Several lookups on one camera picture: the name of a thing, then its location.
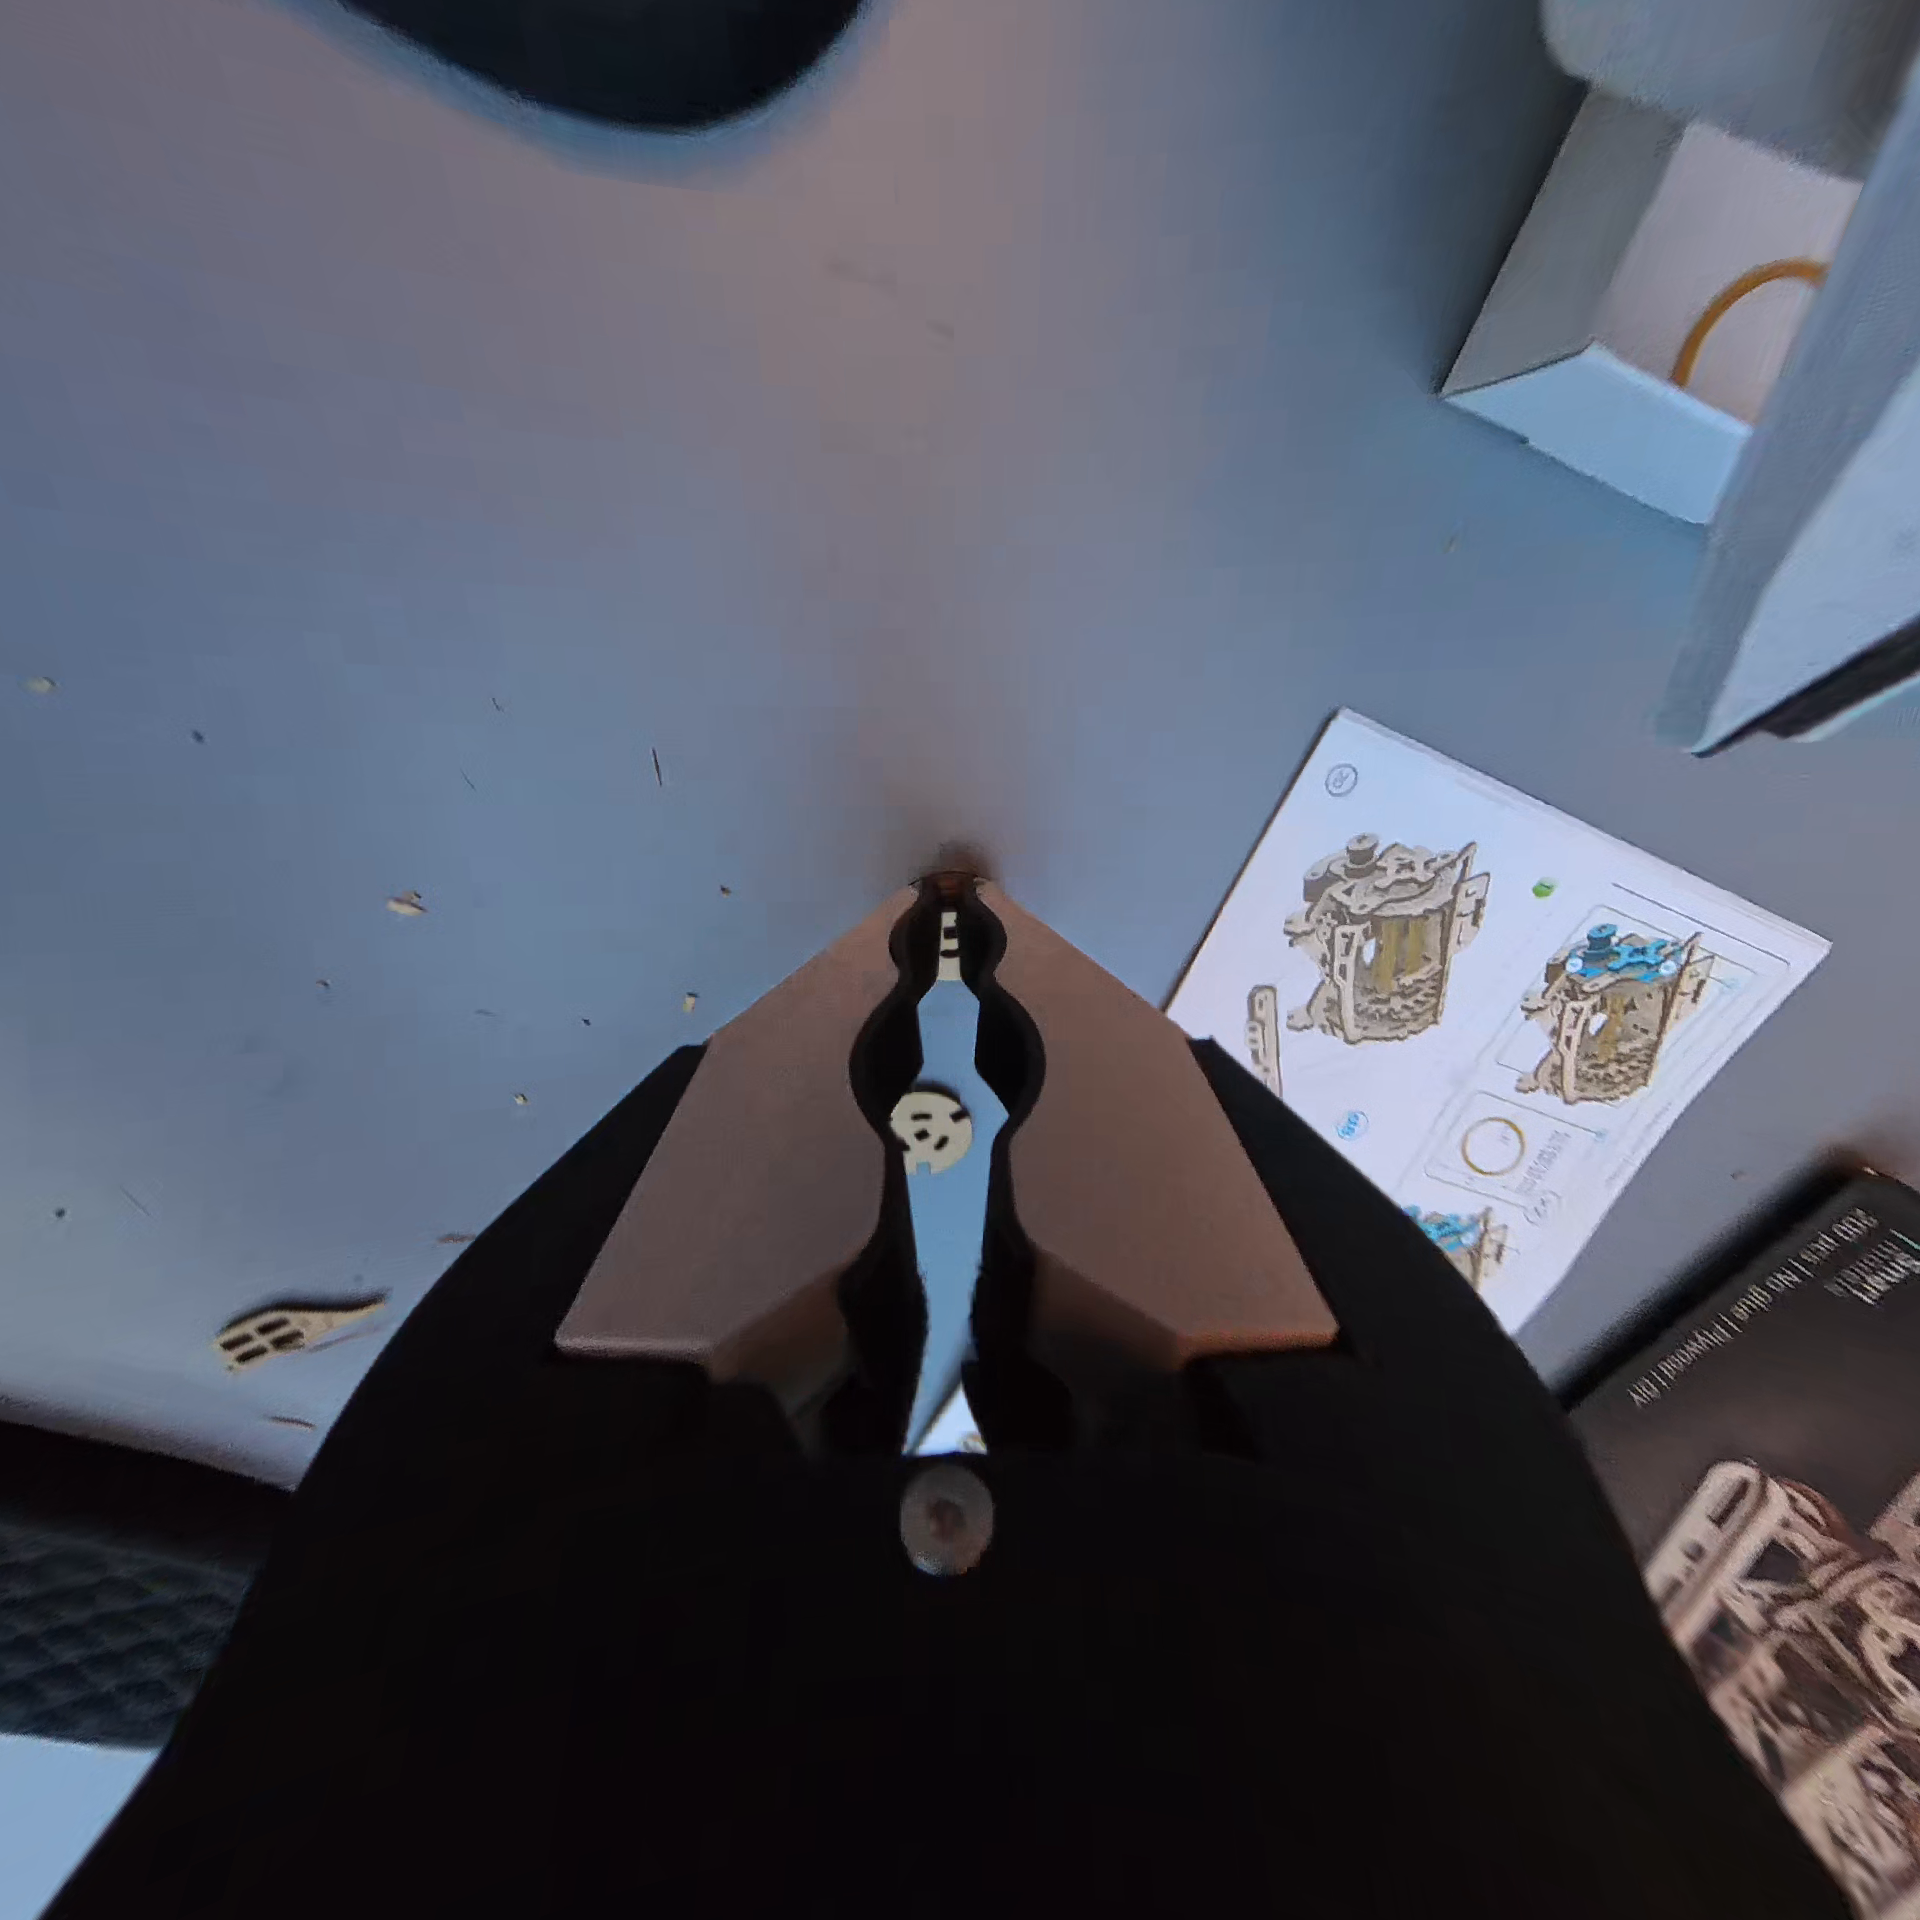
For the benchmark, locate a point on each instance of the slotted wooden offcut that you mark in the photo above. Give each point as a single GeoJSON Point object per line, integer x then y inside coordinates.
{"type": "Point", "coordinates": [339, 1317]}

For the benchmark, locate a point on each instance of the black model kit box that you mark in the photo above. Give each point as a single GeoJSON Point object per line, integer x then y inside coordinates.
{"type": "Point", "coordinates": [1770, 1350]}

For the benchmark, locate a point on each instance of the black mesh chair seat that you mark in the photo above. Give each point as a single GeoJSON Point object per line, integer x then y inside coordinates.
{"type": "Point", "coordinates": [106, 1621]}

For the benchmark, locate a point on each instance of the round wooden disc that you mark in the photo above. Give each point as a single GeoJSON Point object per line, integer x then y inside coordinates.
{"type": "Point", "coordinates": [951, 934]}
{"type": "Point", "coordinates": [917, 1118]}

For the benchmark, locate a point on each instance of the printed instruction booklet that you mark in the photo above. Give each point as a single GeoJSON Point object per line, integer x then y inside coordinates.
{"type": "Point", "coordinates": [1425, 1051]}

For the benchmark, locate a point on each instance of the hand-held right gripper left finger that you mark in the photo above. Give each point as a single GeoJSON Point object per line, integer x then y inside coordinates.
{"type": "Point", "coordinates": [735, 1201]}

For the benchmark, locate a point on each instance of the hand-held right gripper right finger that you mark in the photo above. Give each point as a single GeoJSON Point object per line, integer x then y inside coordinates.
{"type": "Point", "coordinates": [1154, 1201]}

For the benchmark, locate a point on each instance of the black textured wrist rest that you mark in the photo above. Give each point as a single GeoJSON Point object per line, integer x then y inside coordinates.
{"type": "Point", "coordinates": [599, 53]}

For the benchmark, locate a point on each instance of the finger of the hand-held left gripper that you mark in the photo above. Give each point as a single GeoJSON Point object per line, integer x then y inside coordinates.
{"type": "Point", "coordinates": [1829, 524]}

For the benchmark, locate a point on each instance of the group of tan rubber bands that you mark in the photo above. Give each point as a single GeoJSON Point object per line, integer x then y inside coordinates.
{"type": "Point", "coordinates": [1747, 276]}

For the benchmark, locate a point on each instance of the white cardboard tray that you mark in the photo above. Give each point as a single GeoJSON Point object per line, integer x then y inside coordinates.
{"type": "Point", "coordinates": [1590, 435]}

